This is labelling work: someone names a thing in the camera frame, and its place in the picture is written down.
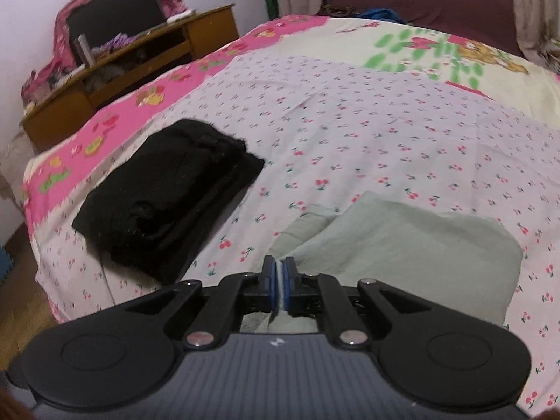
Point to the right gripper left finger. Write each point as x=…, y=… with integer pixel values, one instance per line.
x=235, y=297

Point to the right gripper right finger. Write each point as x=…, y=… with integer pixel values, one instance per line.
x=322, y=298

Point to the sage green pants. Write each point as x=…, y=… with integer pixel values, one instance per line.
x=466, y=262

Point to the black folded garment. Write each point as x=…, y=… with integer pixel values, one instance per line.
x=154, y=212

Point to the cherry print bed sheet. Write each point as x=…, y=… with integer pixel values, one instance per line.
x=328, y=134

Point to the wooden tv cabinet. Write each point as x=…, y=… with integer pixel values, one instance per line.
x=68, y=108

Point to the pink yellow cartoon quilt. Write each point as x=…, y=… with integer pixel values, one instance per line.
x=448, y=58

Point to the blue cloth on sofa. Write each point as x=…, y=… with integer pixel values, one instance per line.
x=380, y=14

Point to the pink cloth over television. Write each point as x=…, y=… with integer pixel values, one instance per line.
x=62, y=57

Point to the black television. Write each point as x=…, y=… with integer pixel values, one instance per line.
x=101, y=20

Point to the maroon sofa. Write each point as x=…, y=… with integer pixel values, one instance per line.
x=487, y=21

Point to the beige right curtain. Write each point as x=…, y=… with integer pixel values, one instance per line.
x=537, y=30

